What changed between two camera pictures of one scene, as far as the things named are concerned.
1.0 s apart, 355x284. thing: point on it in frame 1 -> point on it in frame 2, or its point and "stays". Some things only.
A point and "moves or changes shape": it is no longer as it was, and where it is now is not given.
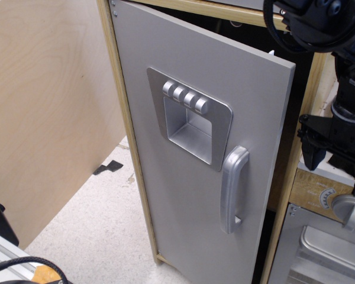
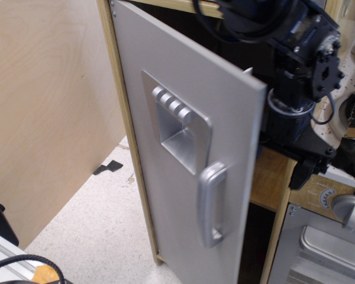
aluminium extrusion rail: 0,251 stays
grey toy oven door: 316,248 stays
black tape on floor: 113,166 stays
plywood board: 54,113 stays
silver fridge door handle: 231,186 -> 210,176
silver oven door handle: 337,249 stays
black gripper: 344,136 -> 289,126
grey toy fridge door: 210,112 moves or changes shape
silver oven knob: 351,210 stays
